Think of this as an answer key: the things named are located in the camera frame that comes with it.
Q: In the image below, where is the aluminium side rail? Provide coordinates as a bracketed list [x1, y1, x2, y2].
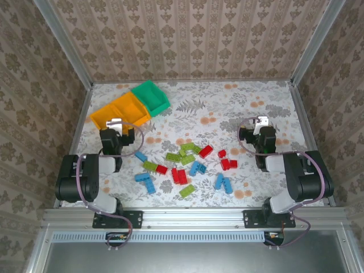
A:
[287, 81, 337, 208]
[53, 82, 94, 208]

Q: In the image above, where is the aluminium corner post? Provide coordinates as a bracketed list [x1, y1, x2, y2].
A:
[291, 0, 346, 85]
[33, 0, 94, 88]

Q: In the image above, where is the green plastic bin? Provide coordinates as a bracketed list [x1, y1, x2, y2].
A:
[130, 80, 171, 118]

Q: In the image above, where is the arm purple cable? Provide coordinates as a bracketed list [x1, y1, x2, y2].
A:
[76, 119, 145, 251]
[237, 117, 326, 250]

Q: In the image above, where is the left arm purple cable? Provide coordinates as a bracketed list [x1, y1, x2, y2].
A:
[76, 119, 145, 251]

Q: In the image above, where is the aluminium base beam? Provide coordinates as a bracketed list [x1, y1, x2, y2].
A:
[42, 207, 347, 229]

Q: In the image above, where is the white slotted cable duct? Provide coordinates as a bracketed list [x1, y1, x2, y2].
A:
[52, 230, 267, 243]

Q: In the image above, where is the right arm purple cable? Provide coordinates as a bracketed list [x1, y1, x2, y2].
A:
[237, 117, 326, 250]

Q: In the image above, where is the grey metal sheet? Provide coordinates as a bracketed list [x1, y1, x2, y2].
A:
[42, 230, 352, 273]

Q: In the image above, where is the aluminium frame profile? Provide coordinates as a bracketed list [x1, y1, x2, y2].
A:
[337, 227, 364, 273]
[24, 227, 53, 273]

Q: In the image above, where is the orange plastic bin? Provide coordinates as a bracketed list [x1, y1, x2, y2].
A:
[89, 101, 126, 130]
[113, 91, 152, 127]

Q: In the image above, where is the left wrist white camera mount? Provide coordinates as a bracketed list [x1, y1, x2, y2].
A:
[106, 118, 123, 137]

